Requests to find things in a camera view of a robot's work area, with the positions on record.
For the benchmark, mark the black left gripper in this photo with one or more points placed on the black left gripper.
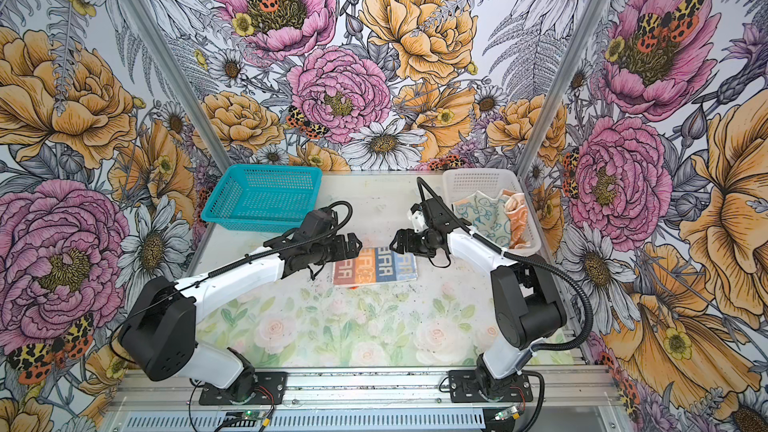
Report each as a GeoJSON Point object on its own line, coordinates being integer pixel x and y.
{"type": "Point", "coordinates": [341, 247]}

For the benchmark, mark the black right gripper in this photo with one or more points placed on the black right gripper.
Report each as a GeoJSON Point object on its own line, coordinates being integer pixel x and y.
{"type": "Point", "coordinates": [408, 234]}

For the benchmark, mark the striped rabbit lettering towel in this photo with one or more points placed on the striped rabbit lettering towel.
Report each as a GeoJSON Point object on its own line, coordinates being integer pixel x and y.
{"type": "Point", "coordinates": [375, 266]}

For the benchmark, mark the cream towel blue swirls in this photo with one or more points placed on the cream towel blue swirls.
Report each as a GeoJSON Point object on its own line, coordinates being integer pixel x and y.
{"type": "Point", "coordinates": [487, 215]}

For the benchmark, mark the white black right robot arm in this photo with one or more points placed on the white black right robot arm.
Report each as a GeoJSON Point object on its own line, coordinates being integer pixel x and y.
{"type": "Point", "coordinates": [527, 305]}

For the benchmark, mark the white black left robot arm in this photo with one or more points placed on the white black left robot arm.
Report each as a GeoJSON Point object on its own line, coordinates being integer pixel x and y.
{"type": "Point", "coordinates": [159, 333]}

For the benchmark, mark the teal plastic basket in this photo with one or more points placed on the teal plastic basket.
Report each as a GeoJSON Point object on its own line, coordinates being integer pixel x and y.
{"type": "Point", "coordinates": [263, 198]}

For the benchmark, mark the white plastic laundry basket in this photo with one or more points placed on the white plastic laundry basket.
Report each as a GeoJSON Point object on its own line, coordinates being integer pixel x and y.
{"type": "Point", "coordinates": [461, 183]}

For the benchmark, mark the orange and white towel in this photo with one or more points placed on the orange and white towel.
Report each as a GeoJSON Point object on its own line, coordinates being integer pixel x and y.
{"type": "Point", "coordinates": [516, 210]}

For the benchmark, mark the aluminium front rail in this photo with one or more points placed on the aluminium front rail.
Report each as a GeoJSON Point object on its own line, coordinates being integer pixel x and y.
{"type": "Point", "coordinates": [556, 398]}

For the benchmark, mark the aluminium corner post right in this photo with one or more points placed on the aluminium corner post right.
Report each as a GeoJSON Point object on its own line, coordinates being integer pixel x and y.
{"type": "Point", "coordinates": [582, 32]}

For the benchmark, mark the aluminium corner post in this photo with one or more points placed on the aluminium corner post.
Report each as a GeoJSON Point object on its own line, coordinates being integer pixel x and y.
{"type": "Point", "coordinates": [582, 32]}
{"type": "Point", "coordinates": [152, 35]}

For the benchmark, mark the aluminium corner post left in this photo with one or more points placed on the aluminium corner post left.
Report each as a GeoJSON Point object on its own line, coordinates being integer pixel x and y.
{"type": "Point", "coordinates": [152, 35]}

